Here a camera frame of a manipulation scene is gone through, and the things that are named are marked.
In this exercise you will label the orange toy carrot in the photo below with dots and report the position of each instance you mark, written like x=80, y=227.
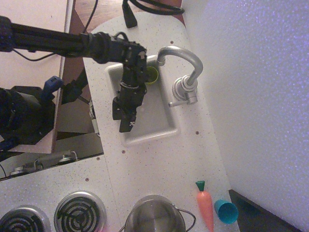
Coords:
x=204, y=202

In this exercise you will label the green cup in sink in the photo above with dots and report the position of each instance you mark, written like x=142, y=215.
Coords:
x=153, y=75

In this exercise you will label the white toy sink basin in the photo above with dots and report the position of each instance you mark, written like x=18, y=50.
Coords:
x=155, y=119

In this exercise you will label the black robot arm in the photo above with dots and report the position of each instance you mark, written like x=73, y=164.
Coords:
x=101, y=47

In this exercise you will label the right stove burner coil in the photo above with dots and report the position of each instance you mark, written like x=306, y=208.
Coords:
x=80, y=211

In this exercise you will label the left stove burner coil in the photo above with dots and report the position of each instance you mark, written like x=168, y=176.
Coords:
x=25, y=218

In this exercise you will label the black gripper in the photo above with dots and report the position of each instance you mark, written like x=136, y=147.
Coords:
x=132, y=84

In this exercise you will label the stainless steel pot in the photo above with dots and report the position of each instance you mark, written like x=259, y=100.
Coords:
x=155, y=213

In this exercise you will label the stove burner coil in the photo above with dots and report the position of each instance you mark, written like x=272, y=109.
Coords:
x=25, y=218
x=80, y=211

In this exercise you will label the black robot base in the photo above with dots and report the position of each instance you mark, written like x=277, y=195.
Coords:
x=27, y=114

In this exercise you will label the teal plastic cup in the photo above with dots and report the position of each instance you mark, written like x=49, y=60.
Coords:
x=227, y=212

